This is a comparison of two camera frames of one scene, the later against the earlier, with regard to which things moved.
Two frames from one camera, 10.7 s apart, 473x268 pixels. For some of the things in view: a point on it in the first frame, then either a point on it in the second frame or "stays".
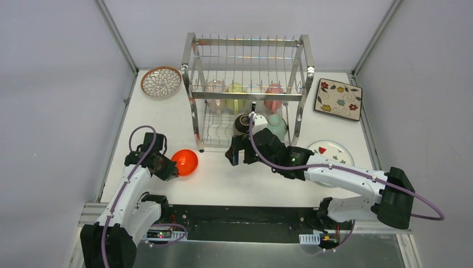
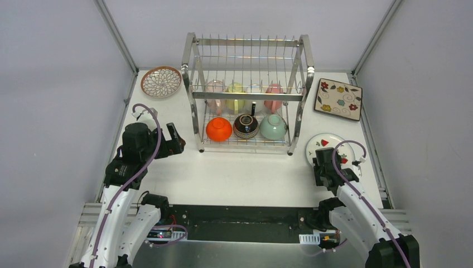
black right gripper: x=239 y=142 → x=317 y=170
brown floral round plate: x=160 y=81 stays
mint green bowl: x=278 y=126 stays
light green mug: x=235 y=105 stays
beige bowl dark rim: x=241 y=124 stays
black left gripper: x=167 y=167 → x=169 y=144
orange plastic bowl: x=187 y=162 → x=218 y=129
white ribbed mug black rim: x=260 y=104 stays
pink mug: x=274 y=105 stays
